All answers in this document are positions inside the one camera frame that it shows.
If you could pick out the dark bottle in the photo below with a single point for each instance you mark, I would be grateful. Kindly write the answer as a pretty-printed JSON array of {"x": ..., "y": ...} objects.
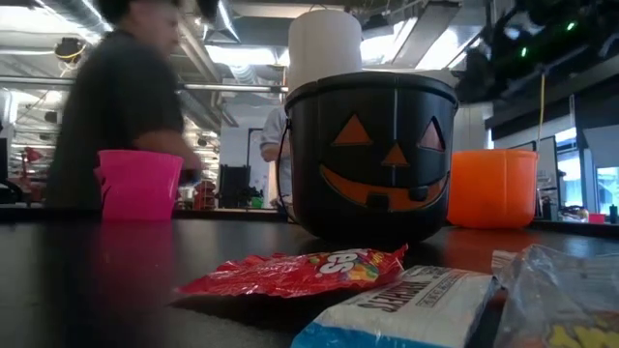
[{"x": 614, "y": 212}]

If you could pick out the orange jack-o'-lantern bucket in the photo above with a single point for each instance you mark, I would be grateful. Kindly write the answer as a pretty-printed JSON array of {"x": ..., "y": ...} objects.
[{"x": 493, "y": 193}]

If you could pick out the clear wrapper yellow-lettered candy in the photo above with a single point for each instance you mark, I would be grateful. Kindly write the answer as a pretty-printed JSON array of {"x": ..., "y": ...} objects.
[{"x": 556, "y": 290}]

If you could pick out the pale small desk object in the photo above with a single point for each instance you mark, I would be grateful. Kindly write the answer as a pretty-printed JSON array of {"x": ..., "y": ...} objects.
[{"x": 575, "y": 214}]

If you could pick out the red Skittles packet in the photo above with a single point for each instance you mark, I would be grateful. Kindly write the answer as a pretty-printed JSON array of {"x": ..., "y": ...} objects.
[{"x": 290, "y": 273}]

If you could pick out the red desk lamp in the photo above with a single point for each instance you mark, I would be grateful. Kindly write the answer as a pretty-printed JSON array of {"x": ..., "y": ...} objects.
[{"x": 33, "y": 154}]

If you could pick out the white blue Hershey's bar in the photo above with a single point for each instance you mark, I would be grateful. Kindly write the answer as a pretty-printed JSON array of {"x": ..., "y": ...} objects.
[{"x": 411, "y": 309}]

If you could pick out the person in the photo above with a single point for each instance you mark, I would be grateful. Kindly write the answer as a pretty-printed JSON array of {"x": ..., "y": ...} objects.
[
  {"x": 121, "y": 96},
  {"x": 275, "y": 145}
]

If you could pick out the red cart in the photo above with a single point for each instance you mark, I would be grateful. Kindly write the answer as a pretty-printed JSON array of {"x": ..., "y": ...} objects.
[{"x": 205, "y": 193}]

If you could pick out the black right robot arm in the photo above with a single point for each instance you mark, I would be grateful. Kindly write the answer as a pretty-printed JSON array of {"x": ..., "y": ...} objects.
[{"x": 532, "y": 43}]

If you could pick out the black cabinet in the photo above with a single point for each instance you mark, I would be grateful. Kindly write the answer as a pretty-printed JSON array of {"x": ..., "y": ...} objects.
[{"x": 235, "y": 186}]

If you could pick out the black jack-o'-lantern bucket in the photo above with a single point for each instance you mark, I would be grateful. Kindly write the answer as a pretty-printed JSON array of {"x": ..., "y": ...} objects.
[{"x": 367, "y": 96}]

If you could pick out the white shade table lamp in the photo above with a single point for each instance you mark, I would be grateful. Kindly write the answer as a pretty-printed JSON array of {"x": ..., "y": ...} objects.
[{"x": 324, "y": 43}]

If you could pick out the red small box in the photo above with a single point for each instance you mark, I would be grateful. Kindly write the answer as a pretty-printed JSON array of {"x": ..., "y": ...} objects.
[{"x": 597, "y": 218}]

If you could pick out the black computer monitor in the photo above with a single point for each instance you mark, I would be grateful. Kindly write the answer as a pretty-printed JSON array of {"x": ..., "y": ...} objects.
[{"x": 4, "y": 159}]

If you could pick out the pink plastic bucket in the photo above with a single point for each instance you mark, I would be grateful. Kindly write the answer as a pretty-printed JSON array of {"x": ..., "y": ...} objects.
[{"x": 140, "y": 188}]

